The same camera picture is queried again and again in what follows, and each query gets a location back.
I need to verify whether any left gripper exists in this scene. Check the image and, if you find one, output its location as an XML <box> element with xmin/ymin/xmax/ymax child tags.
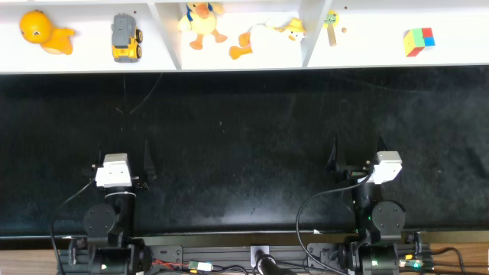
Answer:
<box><xmin>82</xmin><ymin>139</ymin><xmax>157</xmax><ymax>192</ymax></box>

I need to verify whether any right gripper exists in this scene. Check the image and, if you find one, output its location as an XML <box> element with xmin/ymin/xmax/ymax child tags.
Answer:
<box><xmin>325</xmin><ymin>135</ymin><xmax>389</xmax><ymax>184</ymax></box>

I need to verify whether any grey and yellow toy truck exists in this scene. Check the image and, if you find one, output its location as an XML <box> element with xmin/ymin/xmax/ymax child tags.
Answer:
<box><xmin>111</xmin><ymin>13</ymin><xmax>144</xmax><ymax>63</ymax></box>

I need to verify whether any yellow rattle drum toy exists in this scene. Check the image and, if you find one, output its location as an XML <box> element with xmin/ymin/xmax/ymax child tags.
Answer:
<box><xmin>322</xmin><ymin>10</ymin><xmax>348</xmax><ymax>48</ymax></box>

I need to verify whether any many-coloured puzzle cube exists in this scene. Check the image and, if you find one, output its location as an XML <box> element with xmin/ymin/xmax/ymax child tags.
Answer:
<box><xmin>402</xmin><ymin>27</ymin><xmax>436</xmax><ymax>58</ymax></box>

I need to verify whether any orange rubber duck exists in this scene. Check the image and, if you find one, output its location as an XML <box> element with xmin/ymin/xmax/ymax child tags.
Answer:
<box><xmin>18</xmin><ymin>10</ymin><xmax>76</xmax><ymax>56</ymax></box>

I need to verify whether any white shelf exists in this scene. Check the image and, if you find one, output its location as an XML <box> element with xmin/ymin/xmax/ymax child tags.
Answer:
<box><xmin>0</xmin><ymin>0</ymin><xmax>489</xmax><ymax>75</ymax></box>

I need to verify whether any white plush duck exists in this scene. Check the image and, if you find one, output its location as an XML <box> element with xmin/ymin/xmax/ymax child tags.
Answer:
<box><xmin>228</xmin><ymin>17</ymin><xmax>306</xmax><ymax>61</ymax></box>

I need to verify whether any yellow plush duck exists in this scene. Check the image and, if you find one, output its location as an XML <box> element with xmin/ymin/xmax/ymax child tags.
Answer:
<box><xmin>177</xmin><ymin>2</ymin><xmax>229</xmax><ymax>51</ymax></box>

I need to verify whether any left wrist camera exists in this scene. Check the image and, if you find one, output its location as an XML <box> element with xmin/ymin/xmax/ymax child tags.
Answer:
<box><xmin>94</xmin><ymin>153</ymin><xmax>134</xmax><ymax>189</ymax></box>

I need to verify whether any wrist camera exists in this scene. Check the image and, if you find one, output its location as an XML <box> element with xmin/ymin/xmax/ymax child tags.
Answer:
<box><xmin>368</xmin><ymin>150</ymin><xmax>403</xmax><ymax>186</ymax></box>
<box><xmin>94</xmin><ymin>153</ymin><xmax>134</xmax><ymax>189</ymax></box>

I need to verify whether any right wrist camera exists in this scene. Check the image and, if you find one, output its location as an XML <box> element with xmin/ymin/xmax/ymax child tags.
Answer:
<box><xmin>368</xmin><ymin>150</ymin><xmax>403</xmax><ymax>186</ymax></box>

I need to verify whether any black cable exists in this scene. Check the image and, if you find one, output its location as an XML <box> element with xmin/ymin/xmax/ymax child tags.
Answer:
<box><xmin>50</xmin><ymin>179</ymin><xmax>97</xmax><ymax>275</ymax></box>
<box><xmin>295</xmin><ymin>171</ymin><xmax>374</xmax><ymax>275</ymax></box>

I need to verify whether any mounting rail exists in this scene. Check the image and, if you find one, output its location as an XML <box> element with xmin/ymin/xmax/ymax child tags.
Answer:
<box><xmin>147</xmin><ymin>244</ymin><xmax>465</xmax><ymax>275</ymax></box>

